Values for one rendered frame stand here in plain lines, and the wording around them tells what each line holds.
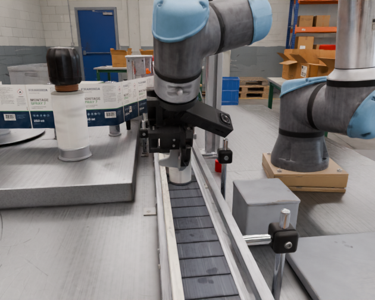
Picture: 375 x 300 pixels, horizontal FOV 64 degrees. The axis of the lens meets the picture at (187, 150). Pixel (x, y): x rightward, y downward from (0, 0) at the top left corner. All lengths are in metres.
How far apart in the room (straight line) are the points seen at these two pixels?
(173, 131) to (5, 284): 0.36
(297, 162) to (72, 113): 0.59
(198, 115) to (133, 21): 8.23
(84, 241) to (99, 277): 0.11
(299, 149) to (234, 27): 0.43
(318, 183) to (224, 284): 0.47
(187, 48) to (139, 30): 8.24
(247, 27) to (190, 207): 0.34
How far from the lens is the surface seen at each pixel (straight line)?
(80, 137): 0.88
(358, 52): 0.72
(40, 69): 2.90
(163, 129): 0.54
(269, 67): 8.66
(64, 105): 0.85
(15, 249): 0.66
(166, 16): 0.42
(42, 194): 0.77
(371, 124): 0.72
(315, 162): 0.83
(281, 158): 0.83
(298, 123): 0.81
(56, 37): 9.50
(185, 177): 0.69
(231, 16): 0.47
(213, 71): 0.97
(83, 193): 0.74
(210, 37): 0.45
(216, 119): 0.55
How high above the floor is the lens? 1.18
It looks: 19 degrees down
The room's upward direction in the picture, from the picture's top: straight up
